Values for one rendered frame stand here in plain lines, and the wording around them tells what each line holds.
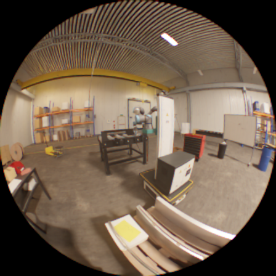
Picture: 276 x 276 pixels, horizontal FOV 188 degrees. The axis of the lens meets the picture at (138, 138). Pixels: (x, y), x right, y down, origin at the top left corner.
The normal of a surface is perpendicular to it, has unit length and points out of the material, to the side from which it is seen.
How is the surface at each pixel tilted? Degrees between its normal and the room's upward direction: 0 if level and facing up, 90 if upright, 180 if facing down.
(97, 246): 0
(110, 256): 0
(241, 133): 90
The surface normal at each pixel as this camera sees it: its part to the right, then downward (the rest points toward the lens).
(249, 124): -0.99, 0.04
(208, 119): -0.84, 0.11
